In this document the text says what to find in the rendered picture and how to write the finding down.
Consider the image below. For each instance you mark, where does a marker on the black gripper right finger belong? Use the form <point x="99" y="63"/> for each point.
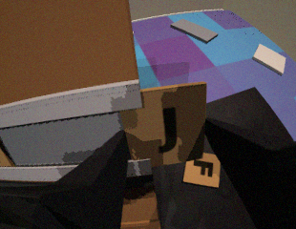
<point x="261" y="167"/>

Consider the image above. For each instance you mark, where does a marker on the grey flat rectangular tile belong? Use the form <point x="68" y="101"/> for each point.
<point x="194" y="30"/>

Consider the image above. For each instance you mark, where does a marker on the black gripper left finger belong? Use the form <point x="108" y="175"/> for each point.
<point x="88" y="197"/>

